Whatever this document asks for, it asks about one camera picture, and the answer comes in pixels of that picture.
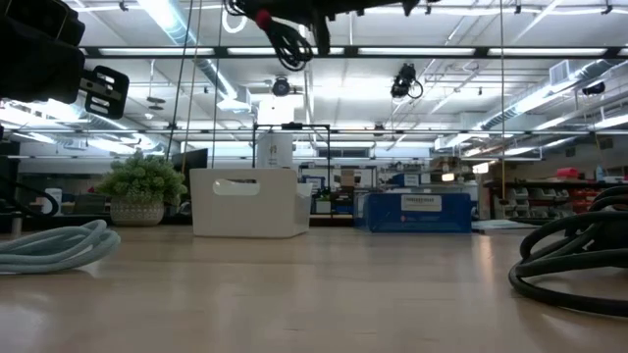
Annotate thin black arched cable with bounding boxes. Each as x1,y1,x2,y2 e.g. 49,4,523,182
0,174,60,220

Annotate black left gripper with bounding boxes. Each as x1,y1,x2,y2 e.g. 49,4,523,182
0,17,131,121

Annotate green potted plant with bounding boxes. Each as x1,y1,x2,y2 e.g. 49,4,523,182
95,150,188,227

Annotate yellow vertical pole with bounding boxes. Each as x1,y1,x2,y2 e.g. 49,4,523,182
498,0,507,202

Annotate black hanging cord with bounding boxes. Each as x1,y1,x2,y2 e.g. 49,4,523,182
165,0,195,161

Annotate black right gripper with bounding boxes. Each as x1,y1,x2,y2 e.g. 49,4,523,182
267,0,423,57

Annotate black monitor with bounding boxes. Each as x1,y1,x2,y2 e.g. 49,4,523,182
171,147,209,190

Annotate white cylinder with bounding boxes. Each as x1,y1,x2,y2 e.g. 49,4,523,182
256,132,294,170

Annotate thick black cable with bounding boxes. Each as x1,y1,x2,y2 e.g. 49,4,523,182
507,184,628,318

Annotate shelf with storage bins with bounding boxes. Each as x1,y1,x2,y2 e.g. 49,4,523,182
483,178,628,222

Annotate black metal frame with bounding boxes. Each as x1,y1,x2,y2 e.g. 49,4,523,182
251,122,332,202

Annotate white plastic bin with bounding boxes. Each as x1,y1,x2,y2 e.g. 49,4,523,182
189,168,314,239

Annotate black ceiling device with cable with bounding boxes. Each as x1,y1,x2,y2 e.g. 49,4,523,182
390,62,424,100

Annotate light blue cable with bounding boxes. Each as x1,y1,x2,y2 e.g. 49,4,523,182
0,219,122,276

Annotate white hanging ring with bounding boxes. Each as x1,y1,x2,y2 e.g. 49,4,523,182
221,8,248,35

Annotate blue box with white label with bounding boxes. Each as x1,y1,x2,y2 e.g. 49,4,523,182
353,191,474,234

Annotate white container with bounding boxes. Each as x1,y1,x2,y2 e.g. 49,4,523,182
42,187,64,217

